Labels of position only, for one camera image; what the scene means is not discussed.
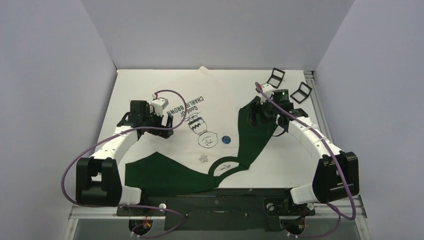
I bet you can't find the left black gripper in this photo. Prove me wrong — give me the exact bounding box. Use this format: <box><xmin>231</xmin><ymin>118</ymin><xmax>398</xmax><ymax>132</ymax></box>
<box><xmin>142</xmin><ymin>107</ymin><xmax>173</xmax><ymax>139</ymax></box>

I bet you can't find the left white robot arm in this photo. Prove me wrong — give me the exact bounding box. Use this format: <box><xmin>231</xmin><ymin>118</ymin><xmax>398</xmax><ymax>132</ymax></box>
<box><xmin>75</xmin><ymin>97</ymin><xmax>173</xmax><ymax>215</ymax></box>

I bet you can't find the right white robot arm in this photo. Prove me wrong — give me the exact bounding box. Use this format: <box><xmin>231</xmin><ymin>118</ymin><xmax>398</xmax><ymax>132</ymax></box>
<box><xmin>247</xmin><ymin>88</ymin><xmax>360</xmax><ymax>214</ymax></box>

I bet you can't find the round blue pin badge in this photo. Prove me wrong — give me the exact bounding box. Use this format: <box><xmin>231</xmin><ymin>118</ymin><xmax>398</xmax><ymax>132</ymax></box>
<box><xmin>221</xmin><ymin>135</ymin><xmax>231</xmax><ymax>144</ymax></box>

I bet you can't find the white and green t-shirt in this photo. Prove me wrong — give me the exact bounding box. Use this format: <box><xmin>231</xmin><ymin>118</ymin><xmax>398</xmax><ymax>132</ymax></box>
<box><xmin>124</xmin><ymin>74</ymin><xmax>278</xmax><ymax>197</ymax></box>

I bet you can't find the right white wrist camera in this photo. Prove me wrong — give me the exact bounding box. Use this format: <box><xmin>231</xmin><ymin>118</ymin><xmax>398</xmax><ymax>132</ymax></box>
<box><xmin>255</xmin><ymin>82</ymin><xmax>275</xmax><ymax>100</ymax></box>

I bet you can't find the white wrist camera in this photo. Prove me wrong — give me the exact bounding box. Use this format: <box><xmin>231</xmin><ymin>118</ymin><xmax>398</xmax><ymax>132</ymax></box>
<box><xmin>255</xmin><ymin>82</ymin><xmax>275</xmax><ymax>100</ymax></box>
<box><xmin>150</xmin><ymin>93</ymin><xmax>169</xmax><ymax>117</ymax></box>

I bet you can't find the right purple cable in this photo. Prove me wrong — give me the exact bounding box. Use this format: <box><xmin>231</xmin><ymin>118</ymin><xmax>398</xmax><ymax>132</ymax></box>
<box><xmin>255</xmin><ymin>83</ymin><xmax>357</xmax><ymax>221</ymax></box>

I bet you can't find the purple cable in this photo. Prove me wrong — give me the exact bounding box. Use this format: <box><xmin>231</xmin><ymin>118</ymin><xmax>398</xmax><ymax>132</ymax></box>
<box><xmin>255</xmin><ymin>83</ymin><xmax>357</xmax><ymax>221</ymax></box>
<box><xmin>60</xmin><ymin>89</ymin><xmax>187</xmax><ymax>208</ymax></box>

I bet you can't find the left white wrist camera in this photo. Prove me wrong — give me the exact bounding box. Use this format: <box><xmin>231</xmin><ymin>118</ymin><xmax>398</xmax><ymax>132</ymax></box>
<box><xmin>150</xmin><ymin>93</ymin><xmax>169</xmax><ymax>117</ymax></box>

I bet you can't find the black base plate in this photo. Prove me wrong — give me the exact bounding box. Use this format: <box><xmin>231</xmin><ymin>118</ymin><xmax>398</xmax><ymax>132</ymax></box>
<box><xmin>116</xmin><ymin>188</ymin><xmax>316</xmax><ymax>235</ymax></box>

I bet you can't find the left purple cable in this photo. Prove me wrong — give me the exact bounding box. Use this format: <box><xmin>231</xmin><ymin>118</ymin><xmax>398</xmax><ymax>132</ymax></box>
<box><xmin>60</xmin><ymin>89</ymin><xmax>187</xmax><ymax>208</ymax></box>

